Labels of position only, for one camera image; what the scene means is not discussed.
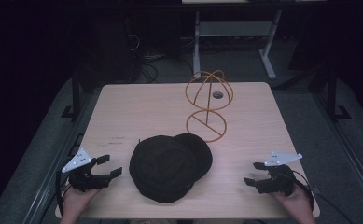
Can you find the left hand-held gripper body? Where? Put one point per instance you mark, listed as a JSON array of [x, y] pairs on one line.
[[86, 182]]

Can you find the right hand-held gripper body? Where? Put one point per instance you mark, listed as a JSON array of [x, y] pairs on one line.
[[277, 185]]

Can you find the person's left hand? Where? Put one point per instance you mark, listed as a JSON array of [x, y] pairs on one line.
[[75, 202]]

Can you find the person's right hand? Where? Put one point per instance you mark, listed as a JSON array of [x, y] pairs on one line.
[[299, 203]]

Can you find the black hat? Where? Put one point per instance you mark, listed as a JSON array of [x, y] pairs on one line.
[[166, 169]]

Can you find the black metal stand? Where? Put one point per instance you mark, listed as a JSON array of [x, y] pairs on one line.
[[332, 93], [75, 93]]

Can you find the grey metal rail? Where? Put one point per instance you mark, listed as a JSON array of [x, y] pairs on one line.
[[50, 186], [347, 149]]

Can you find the white metal desk frame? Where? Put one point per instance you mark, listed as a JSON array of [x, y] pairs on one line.
[[232, 29]]

